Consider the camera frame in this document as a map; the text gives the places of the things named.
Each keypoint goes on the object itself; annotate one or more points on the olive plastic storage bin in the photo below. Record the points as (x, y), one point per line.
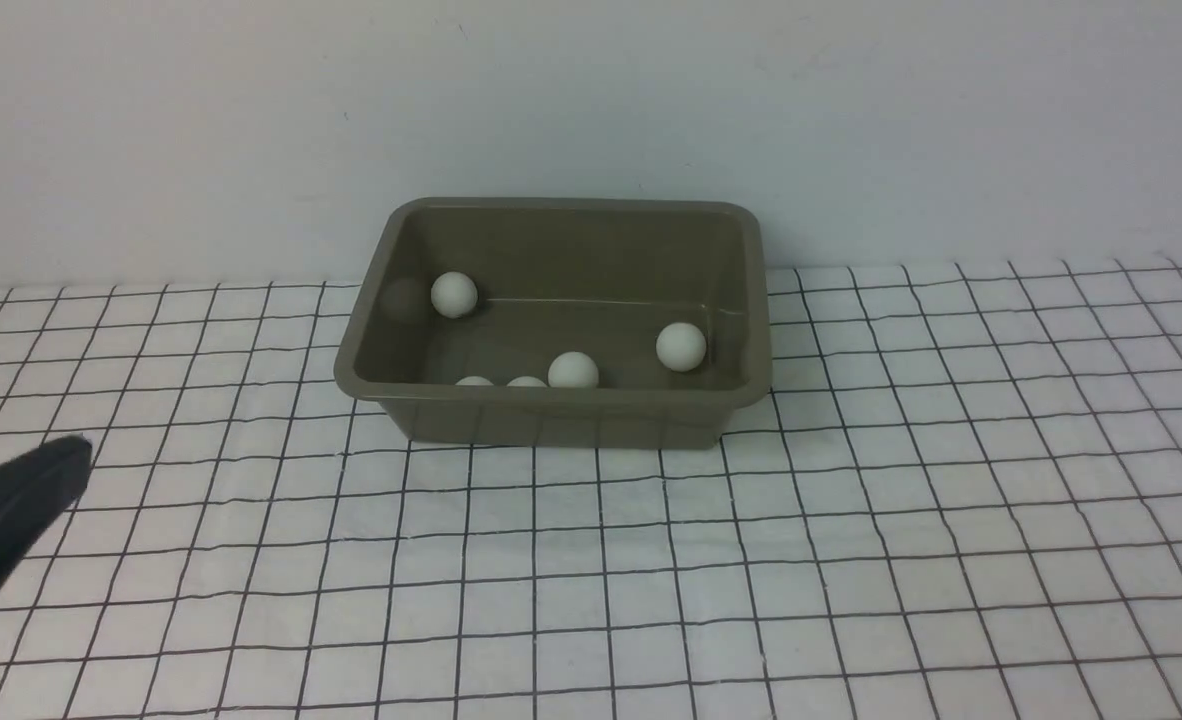
(598, 276)

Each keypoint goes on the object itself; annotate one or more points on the white black-grid tablecloth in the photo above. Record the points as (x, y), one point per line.
(961, 500)

